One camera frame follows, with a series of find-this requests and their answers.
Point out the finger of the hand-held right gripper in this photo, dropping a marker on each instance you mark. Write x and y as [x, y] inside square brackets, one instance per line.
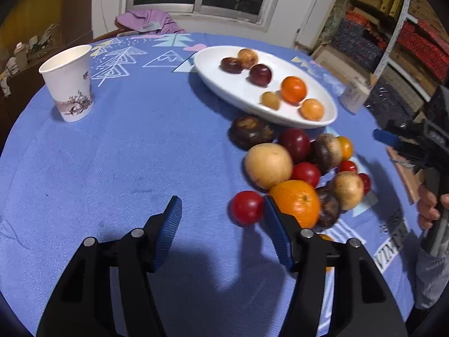
[384, 137]
[403, 125]

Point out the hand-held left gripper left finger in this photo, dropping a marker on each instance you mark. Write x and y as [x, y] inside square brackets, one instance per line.
[168, 228]

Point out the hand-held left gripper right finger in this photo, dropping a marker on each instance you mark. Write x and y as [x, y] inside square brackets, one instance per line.
[277, 231]

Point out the large orange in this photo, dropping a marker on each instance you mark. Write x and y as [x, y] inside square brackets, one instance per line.
[295, 202]

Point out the yellow-orange tomato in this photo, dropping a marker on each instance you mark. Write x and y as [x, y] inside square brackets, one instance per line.
[347, 147]

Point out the small red cherry tomato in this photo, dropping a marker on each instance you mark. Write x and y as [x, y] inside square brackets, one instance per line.
[366, 182]
[347, 166]

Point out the large red cherry tomato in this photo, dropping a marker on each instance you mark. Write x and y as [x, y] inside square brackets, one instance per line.
[306, 173]

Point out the pale yellow blotched fruit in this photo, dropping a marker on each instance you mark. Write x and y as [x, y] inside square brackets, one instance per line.
[346, 189]

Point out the large yellow pear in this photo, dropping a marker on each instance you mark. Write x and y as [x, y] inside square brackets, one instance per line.
[268, 165]

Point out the white oval plate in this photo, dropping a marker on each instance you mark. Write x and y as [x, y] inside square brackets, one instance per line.
[224, 77]

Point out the person's right hand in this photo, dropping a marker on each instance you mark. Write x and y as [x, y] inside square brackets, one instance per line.
[426, 207]

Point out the white drink can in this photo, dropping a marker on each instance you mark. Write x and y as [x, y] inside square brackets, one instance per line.
[354, 96]

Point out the dark brown mangosteen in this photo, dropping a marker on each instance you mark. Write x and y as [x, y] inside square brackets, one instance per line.
[326, 151]
[328, 207]
[250, 131]

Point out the orange loquat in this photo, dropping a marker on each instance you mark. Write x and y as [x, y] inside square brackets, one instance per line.
[312, 109]

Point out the blue printed tablecloth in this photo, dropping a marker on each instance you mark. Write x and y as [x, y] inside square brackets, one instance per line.
[122, 165]

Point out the large red plum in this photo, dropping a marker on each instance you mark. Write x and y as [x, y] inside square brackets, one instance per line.
[294, 144]

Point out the stack of patterned boxes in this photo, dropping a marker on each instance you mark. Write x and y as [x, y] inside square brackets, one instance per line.
[354, 45]

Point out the orange mandarin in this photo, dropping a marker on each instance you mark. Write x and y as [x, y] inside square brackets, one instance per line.
[293, 89]

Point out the small tan longan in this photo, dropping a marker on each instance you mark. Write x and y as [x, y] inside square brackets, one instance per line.
[270, 100]

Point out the dark red plum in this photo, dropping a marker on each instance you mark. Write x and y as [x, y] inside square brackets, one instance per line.
[260, 74]

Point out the white door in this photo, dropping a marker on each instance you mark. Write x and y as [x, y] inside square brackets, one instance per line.
[315, 10]

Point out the yellow red-speckled fruit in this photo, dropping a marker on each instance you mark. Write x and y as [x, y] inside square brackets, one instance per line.
[248, 58]

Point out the dark brown plum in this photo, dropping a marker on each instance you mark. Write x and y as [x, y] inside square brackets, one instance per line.
[231, 65]

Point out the white floral paper cup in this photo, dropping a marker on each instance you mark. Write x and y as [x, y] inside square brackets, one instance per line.
[68, 84]

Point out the wooden chair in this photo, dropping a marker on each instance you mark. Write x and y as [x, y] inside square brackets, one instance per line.
[105, 35]

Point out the purple cloth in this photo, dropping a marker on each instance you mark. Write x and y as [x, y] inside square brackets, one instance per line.
[147, 19]

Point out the cluttered sideboard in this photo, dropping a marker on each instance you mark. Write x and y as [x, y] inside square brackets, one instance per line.
[21, 77]

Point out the wooden frame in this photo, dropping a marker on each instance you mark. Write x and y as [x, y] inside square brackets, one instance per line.
[329, 59]

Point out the white perforated shelf post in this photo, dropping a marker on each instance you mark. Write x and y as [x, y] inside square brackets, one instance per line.
[394, 31]

